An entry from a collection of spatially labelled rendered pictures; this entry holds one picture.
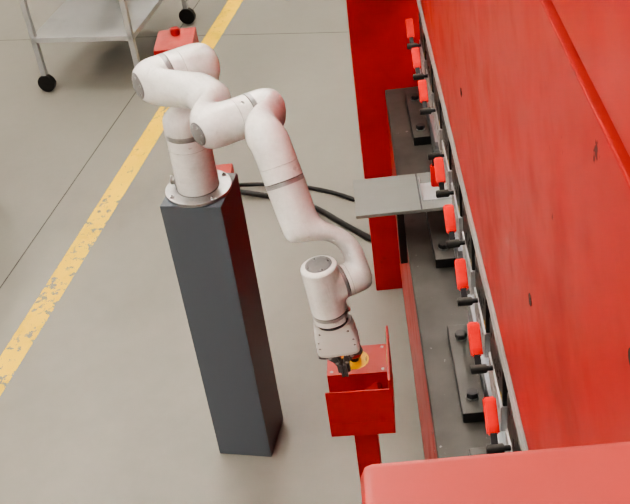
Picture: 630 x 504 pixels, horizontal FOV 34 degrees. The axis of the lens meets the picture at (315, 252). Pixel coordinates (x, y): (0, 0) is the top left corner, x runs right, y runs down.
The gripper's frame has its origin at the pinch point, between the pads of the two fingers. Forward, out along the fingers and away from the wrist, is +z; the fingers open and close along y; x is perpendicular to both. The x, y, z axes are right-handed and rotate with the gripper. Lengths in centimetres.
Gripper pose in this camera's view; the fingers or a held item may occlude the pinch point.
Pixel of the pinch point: (344, 367)
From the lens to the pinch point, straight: 253.6
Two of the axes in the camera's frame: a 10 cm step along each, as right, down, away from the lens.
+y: -9.8, 1.5, 1.4
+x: -0.3, 5.9, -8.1
